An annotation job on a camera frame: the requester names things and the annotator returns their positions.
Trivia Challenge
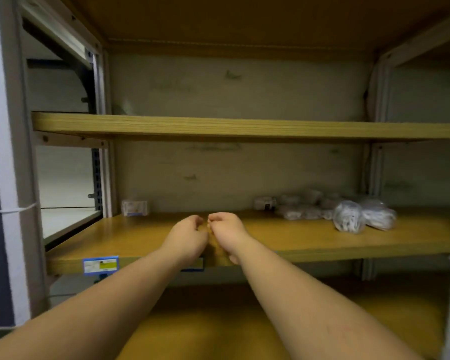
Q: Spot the person's right hand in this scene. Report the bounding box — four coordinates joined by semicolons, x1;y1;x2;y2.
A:
206;212;253;266

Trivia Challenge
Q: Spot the person's left hand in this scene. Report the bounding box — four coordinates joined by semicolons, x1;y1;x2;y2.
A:
161;215;210;268

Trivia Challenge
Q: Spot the small jar with black label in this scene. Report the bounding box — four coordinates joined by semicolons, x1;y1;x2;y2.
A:
253;196;278;212

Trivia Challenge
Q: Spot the labelled transparent plastic box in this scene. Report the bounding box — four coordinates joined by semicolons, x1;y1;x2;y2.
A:
121;199;150;217

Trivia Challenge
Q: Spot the person's right forearm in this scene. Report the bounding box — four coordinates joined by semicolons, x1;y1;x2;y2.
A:
236;237;425;360

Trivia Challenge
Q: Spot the person's left forearm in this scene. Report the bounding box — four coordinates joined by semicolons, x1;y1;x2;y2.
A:
0;243;185;360

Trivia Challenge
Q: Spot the blue price label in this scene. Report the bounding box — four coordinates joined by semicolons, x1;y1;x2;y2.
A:
180;257;206;273
82;255;120;277

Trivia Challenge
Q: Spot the white metal crossbar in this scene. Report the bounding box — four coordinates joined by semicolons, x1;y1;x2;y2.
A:
20;0;98;68
378;10;450;68
35;130;110;150

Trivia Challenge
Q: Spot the white cable tie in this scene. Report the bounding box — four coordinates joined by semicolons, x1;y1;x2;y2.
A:
0;202;38;216

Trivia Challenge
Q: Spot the black metal bracket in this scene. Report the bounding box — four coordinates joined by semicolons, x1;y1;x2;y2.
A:
26;57;98;114

